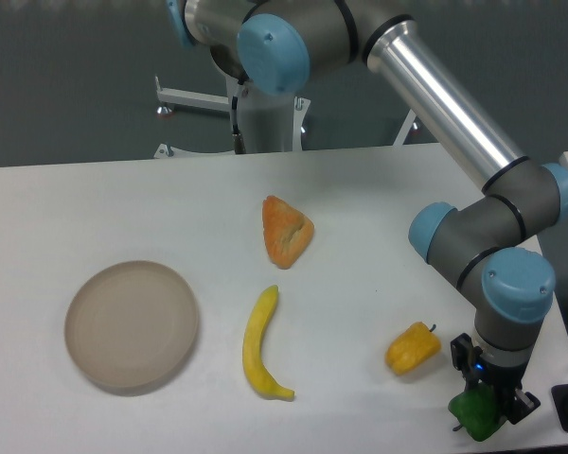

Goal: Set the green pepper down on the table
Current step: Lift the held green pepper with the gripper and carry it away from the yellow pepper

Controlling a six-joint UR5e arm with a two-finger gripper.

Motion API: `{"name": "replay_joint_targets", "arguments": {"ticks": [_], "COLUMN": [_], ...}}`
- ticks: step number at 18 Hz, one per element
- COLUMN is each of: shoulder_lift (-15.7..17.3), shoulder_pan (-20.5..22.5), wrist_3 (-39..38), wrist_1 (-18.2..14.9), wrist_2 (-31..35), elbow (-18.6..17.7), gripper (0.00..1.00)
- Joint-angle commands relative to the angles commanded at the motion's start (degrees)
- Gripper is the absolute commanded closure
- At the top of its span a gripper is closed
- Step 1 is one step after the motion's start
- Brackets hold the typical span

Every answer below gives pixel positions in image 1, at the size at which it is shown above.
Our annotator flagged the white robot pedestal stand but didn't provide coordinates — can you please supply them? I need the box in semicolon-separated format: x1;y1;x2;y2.
154;77;425;159

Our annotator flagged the yellow bell pepper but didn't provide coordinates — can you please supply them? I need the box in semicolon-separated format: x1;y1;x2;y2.
384;322;441;375

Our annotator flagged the green bell pepper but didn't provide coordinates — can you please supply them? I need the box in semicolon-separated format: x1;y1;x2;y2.
448;383;504;442

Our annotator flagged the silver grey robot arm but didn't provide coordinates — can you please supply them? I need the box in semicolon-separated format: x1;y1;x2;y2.
166;1;568;424

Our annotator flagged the beige round plate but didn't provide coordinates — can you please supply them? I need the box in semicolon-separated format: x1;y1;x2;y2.
63;260;200;395

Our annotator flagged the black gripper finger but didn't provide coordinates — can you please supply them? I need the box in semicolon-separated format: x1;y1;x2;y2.
450;333;484;391
499;387;541;425

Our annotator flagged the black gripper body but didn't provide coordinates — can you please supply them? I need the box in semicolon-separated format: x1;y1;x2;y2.
480;353;527;409

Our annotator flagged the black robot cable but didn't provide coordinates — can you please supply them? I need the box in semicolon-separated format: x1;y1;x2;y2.
230;78;247;155

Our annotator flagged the yellow banana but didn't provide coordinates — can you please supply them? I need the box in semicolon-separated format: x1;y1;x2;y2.
241;285;295;402

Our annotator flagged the orange croissant bread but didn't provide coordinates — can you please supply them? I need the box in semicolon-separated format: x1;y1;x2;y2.
262;195;314;270

